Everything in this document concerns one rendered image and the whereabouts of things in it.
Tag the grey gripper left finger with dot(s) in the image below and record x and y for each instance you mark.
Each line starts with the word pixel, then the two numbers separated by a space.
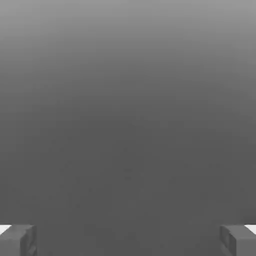
pixel 14 242

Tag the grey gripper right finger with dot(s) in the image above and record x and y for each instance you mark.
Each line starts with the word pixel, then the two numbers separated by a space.
pixel 242 242

